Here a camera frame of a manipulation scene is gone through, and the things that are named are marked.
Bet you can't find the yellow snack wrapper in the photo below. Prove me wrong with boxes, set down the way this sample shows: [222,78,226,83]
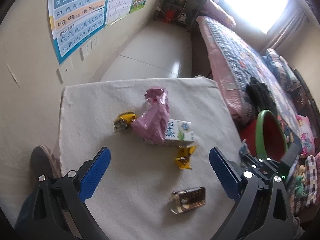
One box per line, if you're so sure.
[175,145,197,170]

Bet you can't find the dark cigarette pack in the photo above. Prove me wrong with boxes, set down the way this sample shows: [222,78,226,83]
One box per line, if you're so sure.
[170,186,206,215]

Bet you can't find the red bin with green rim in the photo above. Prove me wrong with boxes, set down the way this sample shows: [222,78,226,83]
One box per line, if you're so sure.
[240,110,287,161]

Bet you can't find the checkered plush pillow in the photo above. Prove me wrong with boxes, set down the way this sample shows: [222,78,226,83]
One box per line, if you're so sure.
[291,153,319,214]

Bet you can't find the person's shoe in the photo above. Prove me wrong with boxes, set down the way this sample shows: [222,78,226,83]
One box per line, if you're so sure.
[30,145,62,179]

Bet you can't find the pink cartoon pillow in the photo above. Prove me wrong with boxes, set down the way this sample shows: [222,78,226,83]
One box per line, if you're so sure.
[296,115,315,159]

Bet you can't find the yellow crumpled wrapper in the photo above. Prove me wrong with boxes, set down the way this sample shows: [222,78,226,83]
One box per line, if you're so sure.
[113,111,137,132]

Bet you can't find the white green milk carton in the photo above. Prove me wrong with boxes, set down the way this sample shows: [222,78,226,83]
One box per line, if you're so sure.
[143,118,196,148]

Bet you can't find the white towel mat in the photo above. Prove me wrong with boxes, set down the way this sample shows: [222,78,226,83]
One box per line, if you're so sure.
[59,77,241,239]

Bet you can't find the black garment on bed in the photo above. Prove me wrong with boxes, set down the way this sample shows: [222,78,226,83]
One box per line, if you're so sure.
[246,77,278,117]

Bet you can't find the dark wooden headboard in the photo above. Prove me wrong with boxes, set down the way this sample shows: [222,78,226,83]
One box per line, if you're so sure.
[291,69,319,139]

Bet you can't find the pink plastic bag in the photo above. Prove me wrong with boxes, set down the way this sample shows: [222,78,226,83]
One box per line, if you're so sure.
[131,86,169,146]

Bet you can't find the blue patterned pillow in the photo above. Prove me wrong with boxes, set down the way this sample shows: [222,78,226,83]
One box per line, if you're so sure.
[263,48,300,92]

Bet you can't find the pink quilted bed sheet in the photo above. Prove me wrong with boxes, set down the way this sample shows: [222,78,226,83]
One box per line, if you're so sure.
[196,16,253,124]

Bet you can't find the blue plaid cartoon quilt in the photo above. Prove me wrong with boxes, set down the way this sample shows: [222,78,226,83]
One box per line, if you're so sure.
[209,22,300,136]

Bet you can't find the red container under shelf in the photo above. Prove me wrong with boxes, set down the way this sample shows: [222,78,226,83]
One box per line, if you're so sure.
[163,9,176,24]

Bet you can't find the dark shelf unit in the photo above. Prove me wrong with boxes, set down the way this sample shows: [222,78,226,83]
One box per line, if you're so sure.
[152,0,206,31]

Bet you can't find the white wall socket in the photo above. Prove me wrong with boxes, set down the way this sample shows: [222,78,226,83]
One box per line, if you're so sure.
[80,39,92,61]

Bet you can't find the pinyin wall poster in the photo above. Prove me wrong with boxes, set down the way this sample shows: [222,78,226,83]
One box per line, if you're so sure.
[48,0,108,64]

